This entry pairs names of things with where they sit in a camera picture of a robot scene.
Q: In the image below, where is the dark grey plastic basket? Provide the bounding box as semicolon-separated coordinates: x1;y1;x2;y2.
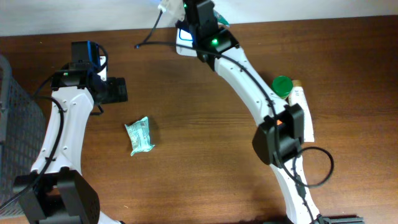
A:
1;55;46;203

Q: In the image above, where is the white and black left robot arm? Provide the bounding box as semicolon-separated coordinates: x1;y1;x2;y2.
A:
13;40;128;224

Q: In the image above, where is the pale green wipes packet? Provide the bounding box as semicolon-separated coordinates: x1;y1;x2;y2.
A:
124;116;154;157

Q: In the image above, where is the green lid spice jar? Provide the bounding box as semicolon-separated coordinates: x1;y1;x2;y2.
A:
272;76;294;100

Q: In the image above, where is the white tube with gold cap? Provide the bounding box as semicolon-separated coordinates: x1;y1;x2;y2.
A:
287;79;315;143

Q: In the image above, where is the white barcode scanner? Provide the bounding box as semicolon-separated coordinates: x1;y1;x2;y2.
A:
176;28;197;57

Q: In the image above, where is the black camera cable right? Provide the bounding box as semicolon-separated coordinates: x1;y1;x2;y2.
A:
134;11;335;224

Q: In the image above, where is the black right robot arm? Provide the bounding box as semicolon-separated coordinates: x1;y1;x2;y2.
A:
183;0;364;223

